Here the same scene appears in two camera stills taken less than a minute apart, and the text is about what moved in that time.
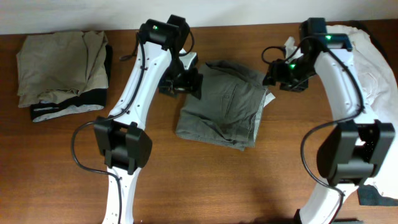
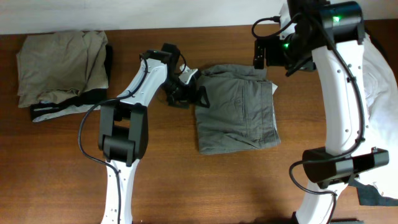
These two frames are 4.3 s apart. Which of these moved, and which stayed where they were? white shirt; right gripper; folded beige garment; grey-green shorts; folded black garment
Moved: right gripper; grey-green shorts
Stayed: white shirt; folded black garment; folded beige garment
